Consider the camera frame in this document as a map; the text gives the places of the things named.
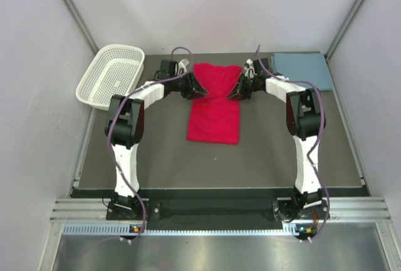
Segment left aluminium corner post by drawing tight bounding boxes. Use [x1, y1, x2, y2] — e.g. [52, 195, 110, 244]
[62, 0, 99, 54]

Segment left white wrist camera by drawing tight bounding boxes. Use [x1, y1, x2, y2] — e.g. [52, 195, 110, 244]
[179, 59, 190, 72]

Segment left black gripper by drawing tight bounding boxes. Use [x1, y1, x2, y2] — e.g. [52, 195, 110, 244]
[170, 71, 209, 100]

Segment white perforated plastic basket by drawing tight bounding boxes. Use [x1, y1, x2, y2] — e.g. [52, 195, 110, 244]
[75, 44, 145, 111]

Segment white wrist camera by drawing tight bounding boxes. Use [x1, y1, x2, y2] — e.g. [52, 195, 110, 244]
[179, 59, 190, 72]
[243, 59, 256, 79]

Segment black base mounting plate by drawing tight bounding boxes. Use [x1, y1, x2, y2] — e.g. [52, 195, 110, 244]
[106, 188, 330, 222]

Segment right aluminium corner post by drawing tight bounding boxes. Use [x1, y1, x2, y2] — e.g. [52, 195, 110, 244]
[325, 0, 366, 63]

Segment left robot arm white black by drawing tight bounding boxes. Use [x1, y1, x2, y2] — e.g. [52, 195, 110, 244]
[105, 59, 207, 219]

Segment aluminium frame rail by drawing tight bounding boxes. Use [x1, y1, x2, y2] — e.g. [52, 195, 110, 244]
[50, 197, 391, 223]

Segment folded blue t shirt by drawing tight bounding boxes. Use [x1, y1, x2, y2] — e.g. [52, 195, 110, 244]
[271, 53, 333, 91]

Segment red t shirt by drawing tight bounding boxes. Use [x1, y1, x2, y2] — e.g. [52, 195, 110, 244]
[187, 63, 242, 145]

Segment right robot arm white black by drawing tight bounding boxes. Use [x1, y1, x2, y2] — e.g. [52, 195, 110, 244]
[227, 59, 326, 218]

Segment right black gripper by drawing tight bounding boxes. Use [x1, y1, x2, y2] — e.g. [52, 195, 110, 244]
[226, 73, 259, 101]

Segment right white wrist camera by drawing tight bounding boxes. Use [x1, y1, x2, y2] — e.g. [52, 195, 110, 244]
[243, 59, 256, 79]

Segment aluminium corner post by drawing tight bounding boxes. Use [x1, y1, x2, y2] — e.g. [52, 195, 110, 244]
[62, 0, 99, 54]
[325, 0, 366, 63]

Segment grey slotted cable duct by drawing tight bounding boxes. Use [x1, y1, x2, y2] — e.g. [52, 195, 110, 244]
[62, 223, 317, 237]

